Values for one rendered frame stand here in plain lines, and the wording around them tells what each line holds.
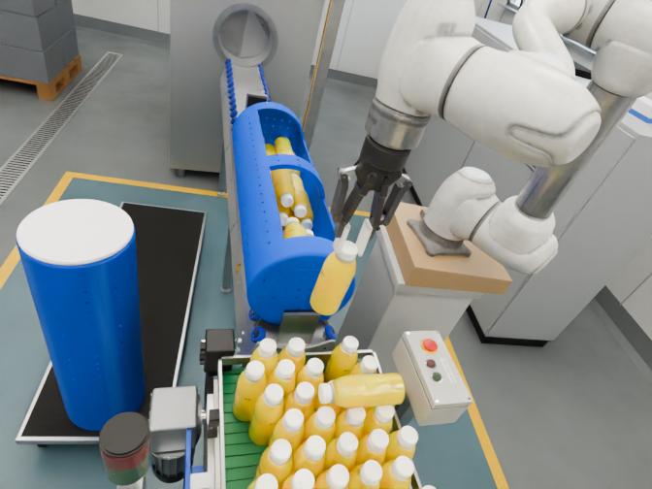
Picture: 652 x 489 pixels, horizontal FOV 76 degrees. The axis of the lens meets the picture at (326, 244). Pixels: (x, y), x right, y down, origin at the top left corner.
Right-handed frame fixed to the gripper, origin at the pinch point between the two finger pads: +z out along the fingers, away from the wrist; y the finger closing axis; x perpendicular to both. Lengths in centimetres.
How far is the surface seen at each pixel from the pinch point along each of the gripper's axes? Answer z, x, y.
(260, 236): 23.1, -27.1, 10.8
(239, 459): 52, 16, 15
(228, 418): 52, 7, 17
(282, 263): 21.2, -15.1, 6.9
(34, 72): 119, -341, 153
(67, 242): 38, -38, 58
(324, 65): 15, -159, -34
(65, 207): 38, -53, 62
